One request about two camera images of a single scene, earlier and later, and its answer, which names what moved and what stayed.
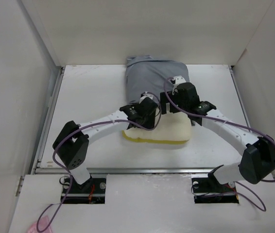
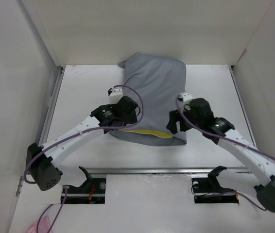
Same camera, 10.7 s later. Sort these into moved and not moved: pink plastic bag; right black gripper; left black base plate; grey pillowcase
Moved: right black gripper; grey pillowcase
Not moved: left black base plate; pink plastic bag
